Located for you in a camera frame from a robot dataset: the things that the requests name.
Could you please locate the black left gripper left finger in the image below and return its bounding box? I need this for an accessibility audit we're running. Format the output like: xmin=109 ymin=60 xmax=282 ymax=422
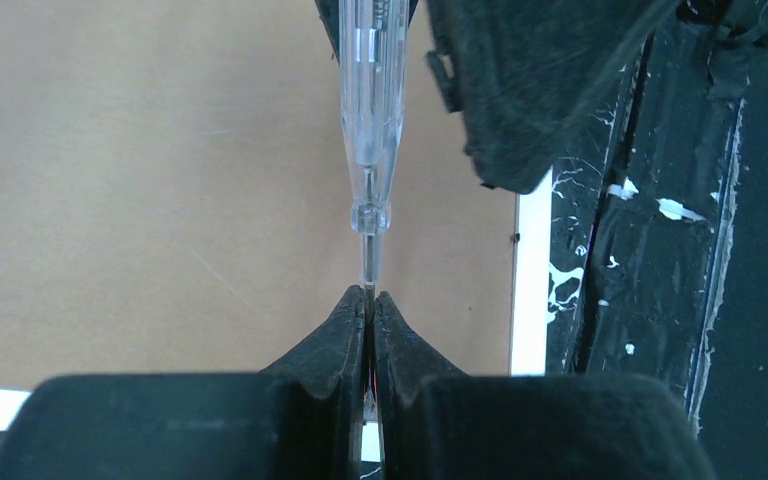
xmin=0 ymin=286 xmax=365 ymax=479

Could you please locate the clear grey screwdriver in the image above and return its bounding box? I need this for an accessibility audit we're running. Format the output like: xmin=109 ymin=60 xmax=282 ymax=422
xmin=337 ymin=0 xmax=412 ymax=293

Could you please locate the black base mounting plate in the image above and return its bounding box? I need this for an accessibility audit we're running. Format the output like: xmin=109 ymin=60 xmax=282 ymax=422
xmin=574 ymin=1 xmax=768 ymax=479

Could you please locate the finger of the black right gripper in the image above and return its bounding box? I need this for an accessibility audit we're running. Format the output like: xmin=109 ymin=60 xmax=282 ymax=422
xmin=426 ymin=0 xmax=678 ymax=194
xmin=314 ymin=0 xmax=340 ymax=40

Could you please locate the white picture frame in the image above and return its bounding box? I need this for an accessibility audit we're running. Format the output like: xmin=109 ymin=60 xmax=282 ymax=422
xmin=0 ymin=0 xmax=554 ymax=464

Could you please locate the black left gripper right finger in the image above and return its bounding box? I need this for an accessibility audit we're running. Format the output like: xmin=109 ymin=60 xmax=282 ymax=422
xmin=373 ymin=293 xmax=716 ymax=479

